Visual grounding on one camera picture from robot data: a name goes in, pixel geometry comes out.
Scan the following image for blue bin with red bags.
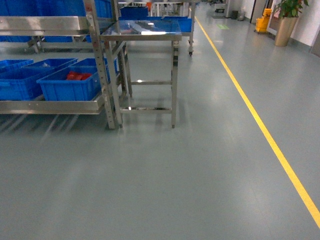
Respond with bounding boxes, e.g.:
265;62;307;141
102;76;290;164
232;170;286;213
36;58;118;102

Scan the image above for background steel shelf cart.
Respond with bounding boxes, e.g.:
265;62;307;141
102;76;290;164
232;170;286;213
118;0;199;56

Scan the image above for blue bin with clear bags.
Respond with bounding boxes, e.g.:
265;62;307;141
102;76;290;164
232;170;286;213
23;58;78;70

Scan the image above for blue plastic bin front left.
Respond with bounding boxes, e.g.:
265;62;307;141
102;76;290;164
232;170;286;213
0;67;55;101

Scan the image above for blue plastic bin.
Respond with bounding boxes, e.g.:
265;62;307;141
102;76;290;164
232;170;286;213
0;59;34;74
0;67;55;101

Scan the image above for blue plastic bin far left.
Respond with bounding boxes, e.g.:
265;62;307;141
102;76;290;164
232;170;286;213
0;59;34;74

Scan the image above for stainless steel shelf rack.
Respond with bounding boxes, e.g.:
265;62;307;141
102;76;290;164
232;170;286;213
0;0;126;129

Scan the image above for stainless steel side table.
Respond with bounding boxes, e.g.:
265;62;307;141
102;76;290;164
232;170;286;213
100;20;182;128

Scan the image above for red bubble wrap bags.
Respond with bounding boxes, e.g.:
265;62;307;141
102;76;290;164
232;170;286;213
66;71;93;81

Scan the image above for yellow mop bucket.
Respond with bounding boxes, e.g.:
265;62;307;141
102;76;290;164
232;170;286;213
254;8;272;34

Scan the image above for plant in gold pot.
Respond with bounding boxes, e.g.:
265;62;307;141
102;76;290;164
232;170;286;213
273;0;309;47

